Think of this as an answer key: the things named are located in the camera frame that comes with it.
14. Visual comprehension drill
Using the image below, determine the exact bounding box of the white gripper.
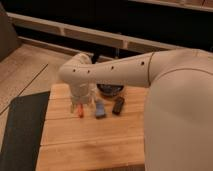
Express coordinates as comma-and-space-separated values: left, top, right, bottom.
69, 83, 96, 113

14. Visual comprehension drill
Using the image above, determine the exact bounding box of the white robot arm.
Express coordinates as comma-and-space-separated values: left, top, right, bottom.
59, 49, 213, 171

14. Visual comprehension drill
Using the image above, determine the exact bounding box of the orange marker pen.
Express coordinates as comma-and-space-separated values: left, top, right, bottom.
77, 104, 84, 118

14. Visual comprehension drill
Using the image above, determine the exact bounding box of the dark round bowl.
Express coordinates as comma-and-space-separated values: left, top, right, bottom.
97, 84, 123, 97

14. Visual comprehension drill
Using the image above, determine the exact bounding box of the black rectangular device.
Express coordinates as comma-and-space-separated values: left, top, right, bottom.
112, 97, 125, 115

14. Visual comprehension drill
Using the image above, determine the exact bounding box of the black floor mat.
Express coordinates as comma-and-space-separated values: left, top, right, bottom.
0, 91, 50, 171

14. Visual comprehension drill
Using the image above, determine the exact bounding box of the white shelf rail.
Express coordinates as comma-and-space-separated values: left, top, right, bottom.
7, 12, 181, 53

